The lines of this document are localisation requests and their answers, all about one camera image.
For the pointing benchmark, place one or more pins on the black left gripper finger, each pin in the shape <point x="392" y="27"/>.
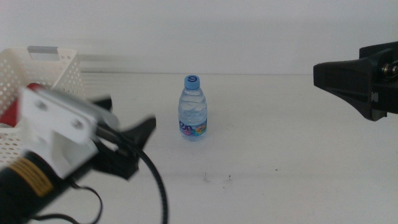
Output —
<point x="140" y="132"/>
<point x="104" y="102"/>

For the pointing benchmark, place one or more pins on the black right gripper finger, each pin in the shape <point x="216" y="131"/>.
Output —
<point x="345" y="77"/>
<point x="379" y="49"/>

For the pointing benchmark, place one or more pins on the clear water bottle blue cap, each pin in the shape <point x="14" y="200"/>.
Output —
<point x="192" y="109"/>

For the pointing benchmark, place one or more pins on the red soda can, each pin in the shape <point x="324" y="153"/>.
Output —
<point x="9" y="115"/>

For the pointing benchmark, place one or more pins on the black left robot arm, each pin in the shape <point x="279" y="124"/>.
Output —
<point x="21" y="189"/>

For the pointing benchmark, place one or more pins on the white perforated plastic basket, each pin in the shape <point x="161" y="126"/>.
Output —
<point x="70" y="71"/>

